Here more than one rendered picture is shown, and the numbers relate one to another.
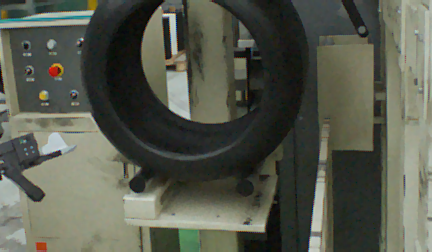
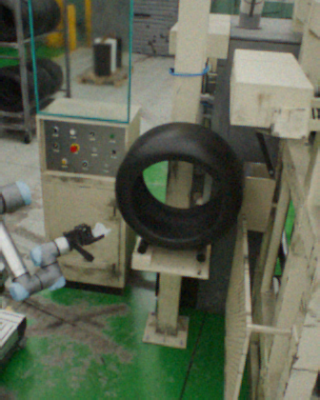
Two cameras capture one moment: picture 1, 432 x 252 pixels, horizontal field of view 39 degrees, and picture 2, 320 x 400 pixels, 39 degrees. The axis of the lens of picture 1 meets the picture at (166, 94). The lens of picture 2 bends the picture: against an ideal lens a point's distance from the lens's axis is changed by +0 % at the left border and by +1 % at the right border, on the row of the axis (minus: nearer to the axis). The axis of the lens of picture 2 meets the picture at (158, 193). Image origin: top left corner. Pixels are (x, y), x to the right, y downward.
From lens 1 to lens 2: 0.76 m
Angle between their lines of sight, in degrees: 18
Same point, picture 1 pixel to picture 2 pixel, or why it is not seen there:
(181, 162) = (169, 242)
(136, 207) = (139, 261)
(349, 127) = (254, 219)
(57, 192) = (69, 219)
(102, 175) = (99, 212)
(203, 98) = (174, 190)
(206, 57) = (180, 170)
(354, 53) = (265, 184)
